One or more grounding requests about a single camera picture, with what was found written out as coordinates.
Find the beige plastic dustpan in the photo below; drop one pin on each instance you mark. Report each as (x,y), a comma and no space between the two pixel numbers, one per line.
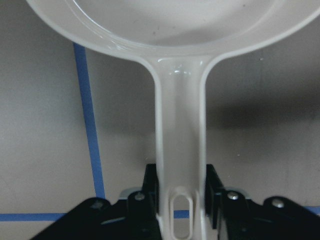
(179,42)

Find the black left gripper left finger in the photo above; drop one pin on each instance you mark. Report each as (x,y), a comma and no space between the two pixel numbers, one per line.
(132,217)

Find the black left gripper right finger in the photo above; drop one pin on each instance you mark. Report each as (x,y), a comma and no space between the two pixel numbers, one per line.
(237,217)

